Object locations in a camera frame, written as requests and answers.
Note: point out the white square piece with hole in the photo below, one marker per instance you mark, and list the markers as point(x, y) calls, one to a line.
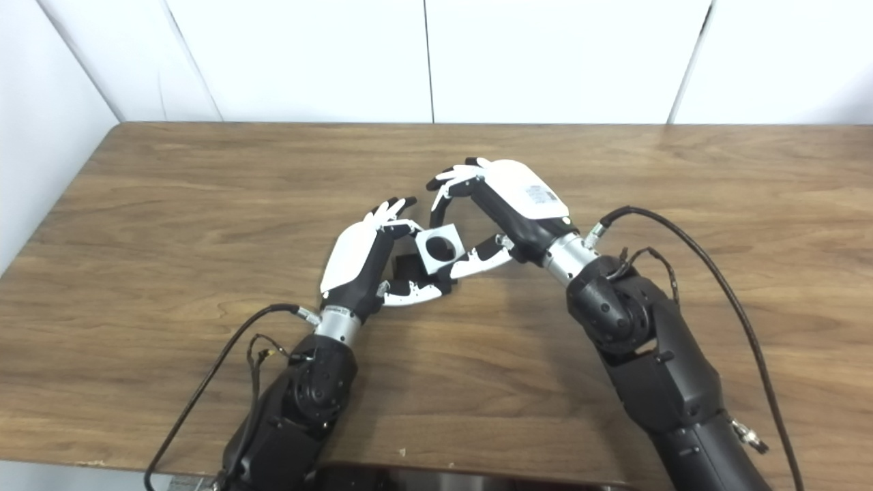
point(426, 256)

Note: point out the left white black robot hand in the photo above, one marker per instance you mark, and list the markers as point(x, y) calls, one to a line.
point(354, 266)

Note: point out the black robot torso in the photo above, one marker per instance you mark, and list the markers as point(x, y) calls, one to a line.
point(464, 479)

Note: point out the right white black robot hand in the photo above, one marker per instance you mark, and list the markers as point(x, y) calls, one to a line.
point(522, 198)

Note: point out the black peg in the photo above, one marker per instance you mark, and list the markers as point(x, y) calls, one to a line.
point(404, 267)

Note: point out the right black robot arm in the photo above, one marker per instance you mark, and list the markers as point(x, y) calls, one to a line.
point(655, 368)

